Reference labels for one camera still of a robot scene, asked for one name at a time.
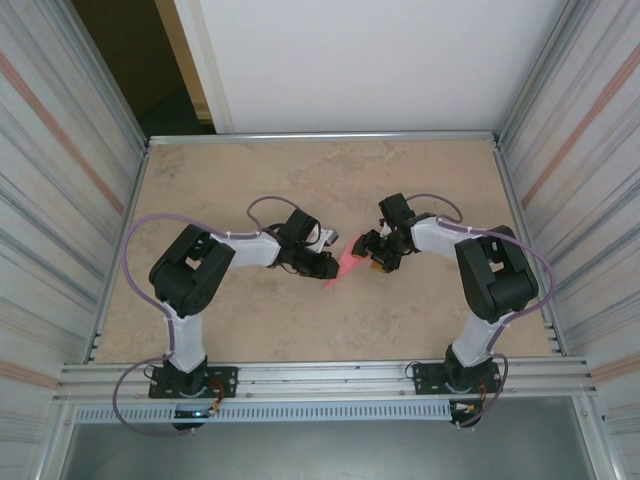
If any pink paper sheet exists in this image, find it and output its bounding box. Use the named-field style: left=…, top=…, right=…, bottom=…
left=322, top=232, right=371, bottom=291

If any aluminium frame post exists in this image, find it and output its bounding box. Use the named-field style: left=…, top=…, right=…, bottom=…
left=47, top=0, right=151, bottom=146
left=492, top=0, right=596, bottom=146

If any grey metal shelf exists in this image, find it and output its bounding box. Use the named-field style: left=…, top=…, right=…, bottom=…
left=59, top=422, right=599, bottom=480

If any aluminium table side bar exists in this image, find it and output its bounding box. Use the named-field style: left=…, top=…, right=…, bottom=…
left=88, top=143, right=151, bottom=364
left=492, top=143, right=565, bottom=357

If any grey slotted cable duct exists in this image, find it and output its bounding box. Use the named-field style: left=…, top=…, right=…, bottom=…
left=72, top=402, right=454, bottom=425

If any aluminium table edge bar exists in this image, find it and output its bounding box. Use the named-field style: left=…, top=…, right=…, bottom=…
left=146, top=130, right=503, bottom=148

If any white door frame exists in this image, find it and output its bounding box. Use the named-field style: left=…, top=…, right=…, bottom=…
left=154, top=0, right=236, bottom=135

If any long aluminium mounting rail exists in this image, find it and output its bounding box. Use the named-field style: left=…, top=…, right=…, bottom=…
left=52, top=355, right=600, bottom=405

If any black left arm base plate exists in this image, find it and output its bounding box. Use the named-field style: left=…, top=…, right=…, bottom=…
left=148, top=366, right=239, bottom=400

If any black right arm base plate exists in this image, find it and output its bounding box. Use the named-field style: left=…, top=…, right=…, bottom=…
left=410, top=360, right=503, bottom=397

